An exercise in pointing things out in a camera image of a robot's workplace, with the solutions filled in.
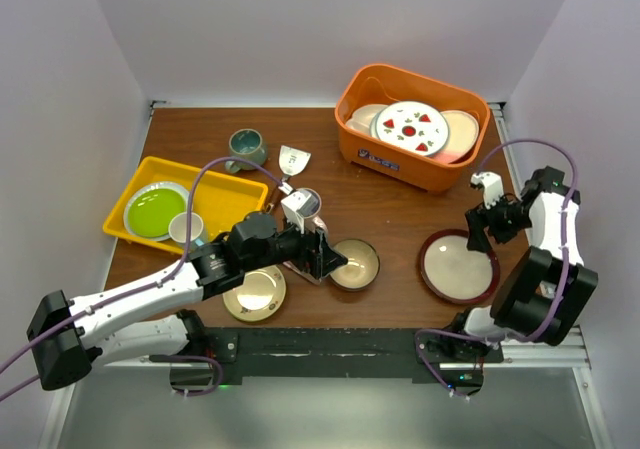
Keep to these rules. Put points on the green plate with grey rim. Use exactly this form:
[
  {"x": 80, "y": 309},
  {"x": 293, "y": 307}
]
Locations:
[{"x": 149, "y": 211}]

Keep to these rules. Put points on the lavender mug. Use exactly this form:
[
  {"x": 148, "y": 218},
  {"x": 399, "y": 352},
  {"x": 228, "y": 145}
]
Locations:
[{"x": 310, "y": 209}]

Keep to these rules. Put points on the cream plate with maroon rim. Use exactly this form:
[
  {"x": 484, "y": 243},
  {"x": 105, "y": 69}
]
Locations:
[{"x": 453, "y": 272}]

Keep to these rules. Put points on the pink metal tongs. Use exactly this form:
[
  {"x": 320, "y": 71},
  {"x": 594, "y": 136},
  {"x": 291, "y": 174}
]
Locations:
[{"x": 289, "y": 265}]

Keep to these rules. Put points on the cream bowl with dark rim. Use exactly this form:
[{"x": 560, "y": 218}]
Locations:
[{"x": 363, "y": 265}]

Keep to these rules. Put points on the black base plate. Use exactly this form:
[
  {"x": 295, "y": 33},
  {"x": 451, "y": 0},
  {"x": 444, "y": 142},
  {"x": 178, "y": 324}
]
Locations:
[{"x": 413, "y": 354}]

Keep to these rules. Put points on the metal spatula with wooden handle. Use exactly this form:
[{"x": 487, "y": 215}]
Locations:
[{"x": 292, "y": 162}]

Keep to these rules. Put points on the small cream floral plate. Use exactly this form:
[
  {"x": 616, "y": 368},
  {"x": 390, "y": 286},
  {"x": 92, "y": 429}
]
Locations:
[{"x": 259, "y": 297}]

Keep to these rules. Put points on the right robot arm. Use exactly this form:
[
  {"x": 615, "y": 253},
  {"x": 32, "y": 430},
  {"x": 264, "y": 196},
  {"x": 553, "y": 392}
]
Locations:
[{"x": 550, "y": 285}]

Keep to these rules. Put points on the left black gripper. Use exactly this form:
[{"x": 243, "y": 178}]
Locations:
[{"x": 314, "y": 252}]

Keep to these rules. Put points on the watermelon pattern plate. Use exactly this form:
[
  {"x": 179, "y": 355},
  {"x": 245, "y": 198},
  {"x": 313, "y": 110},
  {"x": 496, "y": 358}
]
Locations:
[
  {"x": 413, "y": 126},
  {"x": 373, "y": 127}
]

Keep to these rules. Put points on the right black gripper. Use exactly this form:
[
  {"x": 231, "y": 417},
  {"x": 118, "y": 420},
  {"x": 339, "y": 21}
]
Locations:
[{"x": 476, "y": 218}]

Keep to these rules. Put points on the orange plastic bin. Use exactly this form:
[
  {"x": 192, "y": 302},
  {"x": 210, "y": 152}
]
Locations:
[{"x": 382, "y": 83}]

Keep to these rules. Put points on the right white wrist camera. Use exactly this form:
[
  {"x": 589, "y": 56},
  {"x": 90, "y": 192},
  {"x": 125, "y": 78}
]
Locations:
[{"x": 492, "y": 186}]

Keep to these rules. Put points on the aluminium frame rail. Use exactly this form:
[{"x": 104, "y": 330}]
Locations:
[{"x": 570, "y": 352}]

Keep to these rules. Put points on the white divided plate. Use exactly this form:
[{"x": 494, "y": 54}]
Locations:
[{"x": 362, "y": 117}]

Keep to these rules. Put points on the cream cup with blue handle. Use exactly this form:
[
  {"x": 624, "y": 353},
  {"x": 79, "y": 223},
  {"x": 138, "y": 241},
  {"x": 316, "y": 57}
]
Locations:
[{"x": 188, "y": 230}]

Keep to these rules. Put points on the cream and pink branch plate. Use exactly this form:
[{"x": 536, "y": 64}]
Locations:
[{"x": 463, "y": 134}]

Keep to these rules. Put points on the yellow plastic tray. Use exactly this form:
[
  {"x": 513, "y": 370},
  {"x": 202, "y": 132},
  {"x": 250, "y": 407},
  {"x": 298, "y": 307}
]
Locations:
[{"x": 221, "y": 200}]

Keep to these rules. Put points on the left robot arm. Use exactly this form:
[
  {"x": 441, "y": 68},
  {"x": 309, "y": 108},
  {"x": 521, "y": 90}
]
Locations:
[{"x": 69, "y": 337}]

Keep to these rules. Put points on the green ceramic mug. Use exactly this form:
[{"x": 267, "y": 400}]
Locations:
[{"x": 247, "y": 144}]

